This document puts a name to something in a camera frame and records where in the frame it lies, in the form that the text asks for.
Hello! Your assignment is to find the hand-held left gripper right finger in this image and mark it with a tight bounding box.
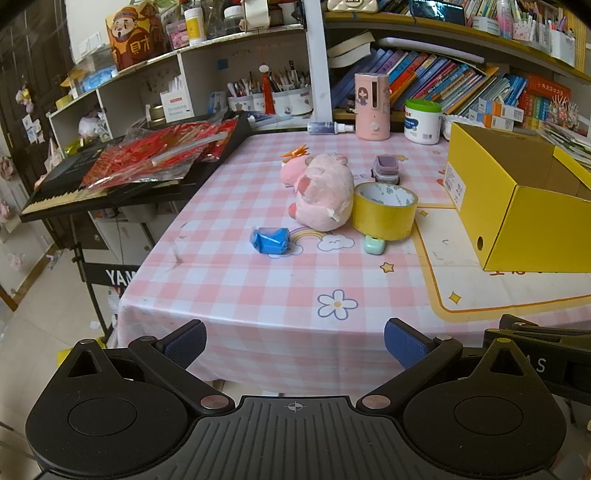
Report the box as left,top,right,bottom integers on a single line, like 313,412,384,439
355,317,539,414

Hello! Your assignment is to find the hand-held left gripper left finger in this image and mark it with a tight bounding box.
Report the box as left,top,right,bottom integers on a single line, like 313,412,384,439
60,319,235,414

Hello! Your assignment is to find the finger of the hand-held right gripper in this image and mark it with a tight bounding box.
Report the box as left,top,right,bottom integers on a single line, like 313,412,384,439
500,314,591,340
483,328,591,354

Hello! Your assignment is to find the yellow cardboard box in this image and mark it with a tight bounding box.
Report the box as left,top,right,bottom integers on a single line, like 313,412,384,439
444,121,591,273

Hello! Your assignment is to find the yellow tape roll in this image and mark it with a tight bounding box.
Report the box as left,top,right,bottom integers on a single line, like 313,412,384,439
352,181,419,241

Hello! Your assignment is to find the blue packet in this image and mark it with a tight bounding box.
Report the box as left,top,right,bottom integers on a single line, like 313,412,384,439
250,226,290,255

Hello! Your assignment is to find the large light pink plush toy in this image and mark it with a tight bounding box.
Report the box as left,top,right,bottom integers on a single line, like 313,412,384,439
288,154,356,232

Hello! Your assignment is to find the white mat with yellow border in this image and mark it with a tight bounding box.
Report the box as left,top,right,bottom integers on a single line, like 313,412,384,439
412,185,591,326

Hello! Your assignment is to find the black keyboard stand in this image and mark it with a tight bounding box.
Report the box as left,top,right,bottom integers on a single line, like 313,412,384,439
68,216,140,344

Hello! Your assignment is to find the stack of papers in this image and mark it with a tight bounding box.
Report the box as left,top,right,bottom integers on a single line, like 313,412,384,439
537,121,591,163

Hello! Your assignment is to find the bag of red envelopes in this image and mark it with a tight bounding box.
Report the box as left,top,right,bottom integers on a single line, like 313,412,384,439
80,117,239,191

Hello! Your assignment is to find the small pink plush toy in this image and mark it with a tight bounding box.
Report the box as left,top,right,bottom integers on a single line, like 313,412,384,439
280,157,311,188

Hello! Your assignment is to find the black electronic keyboard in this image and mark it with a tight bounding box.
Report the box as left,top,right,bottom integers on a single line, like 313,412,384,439
20,111,253,223

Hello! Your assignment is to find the small white tub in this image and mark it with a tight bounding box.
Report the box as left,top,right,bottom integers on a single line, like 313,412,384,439
441,114,472,142

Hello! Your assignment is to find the stack of small white boxes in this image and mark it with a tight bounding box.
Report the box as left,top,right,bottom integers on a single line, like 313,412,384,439
468,96,526,133

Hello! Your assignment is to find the white jar with green lid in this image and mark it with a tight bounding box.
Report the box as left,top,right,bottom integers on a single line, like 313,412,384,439
403,98,443,145

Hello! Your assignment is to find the red boxed book set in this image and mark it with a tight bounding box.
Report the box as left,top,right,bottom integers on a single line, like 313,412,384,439
521,73,575,131

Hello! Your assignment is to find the pink humidifier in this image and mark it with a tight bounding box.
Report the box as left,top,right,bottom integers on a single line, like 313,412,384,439
354,72,393,142

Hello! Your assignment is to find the white box with red label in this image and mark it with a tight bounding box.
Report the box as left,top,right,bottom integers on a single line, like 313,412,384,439
160,88,194,123

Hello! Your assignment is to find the red hanging tassel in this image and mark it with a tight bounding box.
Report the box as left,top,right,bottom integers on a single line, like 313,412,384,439
259,64,276,116

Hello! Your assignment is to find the large white pen holder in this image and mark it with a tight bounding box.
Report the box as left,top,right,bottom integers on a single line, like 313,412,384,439
271,83,313,116

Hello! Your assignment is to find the row of colourful books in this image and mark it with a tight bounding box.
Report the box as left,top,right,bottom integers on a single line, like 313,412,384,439
329,45,528,117

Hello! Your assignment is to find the white shelf unit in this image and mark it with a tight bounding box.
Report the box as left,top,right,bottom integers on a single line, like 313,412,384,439
46,0,591,160

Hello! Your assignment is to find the orange printed figure box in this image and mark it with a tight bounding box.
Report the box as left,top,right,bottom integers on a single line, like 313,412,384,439
105,1,168,73

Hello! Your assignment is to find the white bottle with yellow label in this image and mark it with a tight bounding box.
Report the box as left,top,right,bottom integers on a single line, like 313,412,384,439
183,6,204,46

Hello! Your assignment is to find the black tablet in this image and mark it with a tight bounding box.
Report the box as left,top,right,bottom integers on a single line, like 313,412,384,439
410,0,467,27

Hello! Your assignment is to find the cream quilted handbag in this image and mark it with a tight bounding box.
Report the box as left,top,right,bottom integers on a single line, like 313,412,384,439
327,0,380,14

